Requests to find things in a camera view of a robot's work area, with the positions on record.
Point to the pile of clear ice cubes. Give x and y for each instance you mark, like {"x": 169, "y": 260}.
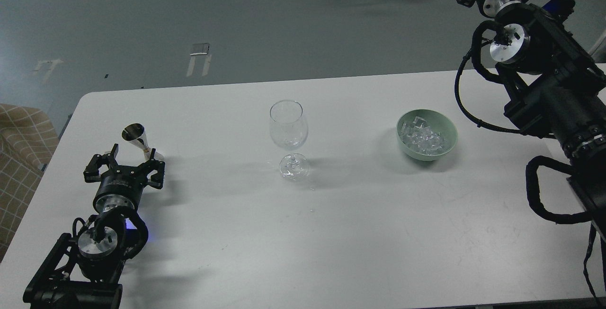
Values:
{"x": 420, "y": 137}

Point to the beige checkered chair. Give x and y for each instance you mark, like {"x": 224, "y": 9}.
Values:
{"x": 27, "y": 143}

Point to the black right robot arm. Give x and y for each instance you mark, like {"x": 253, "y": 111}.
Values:
{"x": 553, "y": 86}

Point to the steel cocktail jigger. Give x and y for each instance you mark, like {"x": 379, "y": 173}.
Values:
{"x": 135, "y": 135}

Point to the clear wine glass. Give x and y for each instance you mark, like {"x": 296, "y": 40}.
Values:
{"x": 289, "y": 131}

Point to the green bowl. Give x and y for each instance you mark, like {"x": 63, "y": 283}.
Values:
{"x": 439, "y": 122}

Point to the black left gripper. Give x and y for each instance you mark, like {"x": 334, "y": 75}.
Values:
{"x": 122, "y": 186}

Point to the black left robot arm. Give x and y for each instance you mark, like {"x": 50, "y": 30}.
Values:
{"x": 83, "y": 268}

